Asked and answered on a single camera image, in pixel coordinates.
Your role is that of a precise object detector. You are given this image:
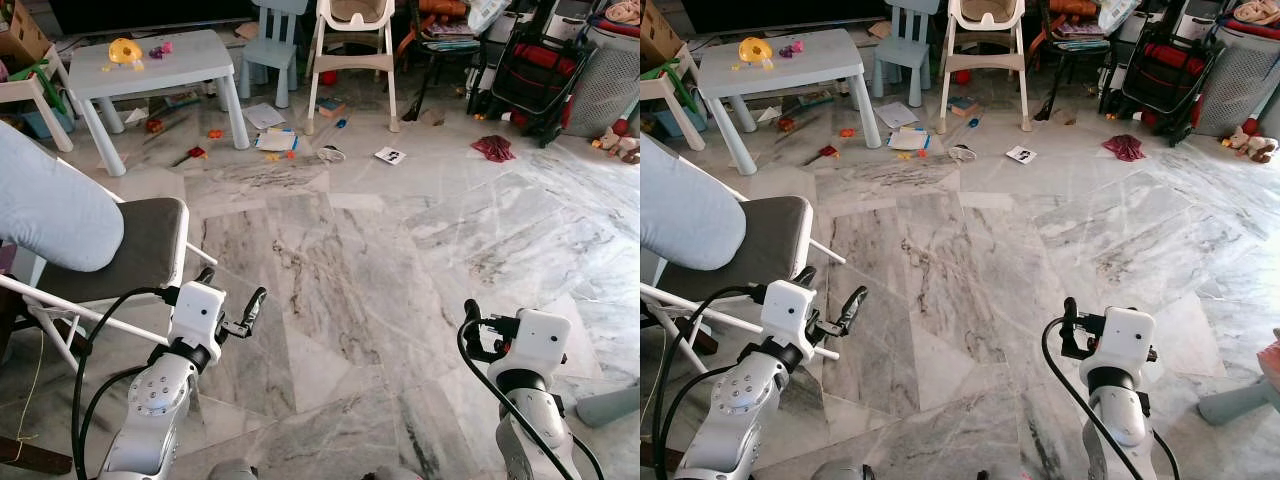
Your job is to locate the large light blue cushion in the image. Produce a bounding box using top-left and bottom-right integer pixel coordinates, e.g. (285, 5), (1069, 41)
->
(640, 130), (747, 272)
(0, 120), (127, 274)

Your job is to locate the pale grey laundry basket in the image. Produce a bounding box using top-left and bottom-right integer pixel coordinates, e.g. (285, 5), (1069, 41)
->
(563, 22), (641, 140)
(1192, 22), (1280, 140)

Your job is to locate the white folding chair grey seat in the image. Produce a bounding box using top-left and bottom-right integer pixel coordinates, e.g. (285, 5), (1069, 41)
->
(0, 196), (218, 373)
(640, 194), (847, 377)

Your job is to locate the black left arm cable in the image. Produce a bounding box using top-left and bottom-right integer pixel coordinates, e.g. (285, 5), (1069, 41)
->
(70, 286), (181, 480)
(652, 286), (771, 480)

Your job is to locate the brown cardboard box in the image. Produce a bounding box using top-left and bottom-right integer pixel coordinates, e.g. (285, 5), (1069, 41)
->
(0, 0), (54, 72)
(640, 0), (685, 72)

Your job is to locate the dark red crumpled cloth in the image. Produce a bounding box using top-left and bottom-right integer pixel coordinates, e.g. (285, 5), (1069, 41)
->
(1102, 133), (1149, 164)
(471, 134), (518, 164)

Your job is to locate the black and red stroller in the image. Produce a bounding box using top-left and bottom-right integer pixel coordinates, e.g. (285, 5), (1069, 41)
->
(468, 0), (593, 148)
(1097, 0), (1224, 148)

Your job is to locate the colourful picture book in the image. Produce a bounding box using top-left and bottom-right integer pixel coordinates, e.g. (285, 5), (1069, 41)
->
(886, 126), (932, 154)
(254, 127), (300, 154)

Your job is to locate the beige side table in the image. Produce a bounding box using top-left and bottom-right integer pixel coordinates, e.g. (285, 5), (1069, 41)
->
(640, 68), (707, 154)
(0, 68), (77, 154)

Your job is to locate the yellow plastic toy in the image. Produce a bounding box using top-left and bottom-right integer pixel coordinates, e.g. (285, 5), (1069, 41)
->
(737, 36), (775, 72)
(107, 37), (145, 72)

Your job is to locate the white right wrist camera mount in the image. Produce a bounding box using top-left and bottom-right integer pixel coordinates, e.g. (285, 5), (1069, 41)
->
(508, 307), (574, 383)
(1080, 306), (1158, 393)

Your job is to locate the black television screen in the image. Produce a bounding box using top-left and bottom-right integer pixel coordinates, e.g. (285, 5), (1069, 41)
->
(47, 0), (260, 37)
(679, 0), (892, 37)

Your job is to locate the white paper sheet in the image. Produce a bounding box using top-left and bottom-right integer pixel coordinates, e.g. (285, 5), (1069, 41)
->
(244, 101), (289, 132)
(874, 100), (920, 131)

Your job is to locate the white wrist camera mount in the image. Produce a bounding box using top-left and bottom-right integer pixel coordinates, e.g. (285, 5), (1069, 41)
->
(169, 281), (228, 347)
(1080, 306), (1158, 393)
(508, 307), (574, 383)
(759, 279), (818, 347)

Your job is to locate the beige stuffed toy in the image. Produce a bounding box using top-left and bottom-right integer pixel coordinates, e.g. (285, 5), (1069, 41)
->
(591, 124), (641, 165)
(1219, 124), (1280, 165)

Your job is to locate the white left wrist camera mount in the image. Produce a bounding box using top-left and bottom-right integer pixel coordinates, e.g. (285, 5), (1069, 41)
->
(169, 281), (228, 347)
(759, 279), (818, 347)

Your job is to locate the pale grey kids table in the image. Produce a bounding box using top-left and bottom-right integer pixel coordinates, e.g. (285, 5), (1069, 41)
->
(67, 28), (252, 178)
(696, 28), (884, 178)

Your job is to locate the white baby high chair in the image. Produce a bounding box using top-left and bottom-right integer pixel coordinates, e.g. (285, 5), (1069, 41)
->
(936, 0), (1032, 135)
(304, 0), (400, 135)

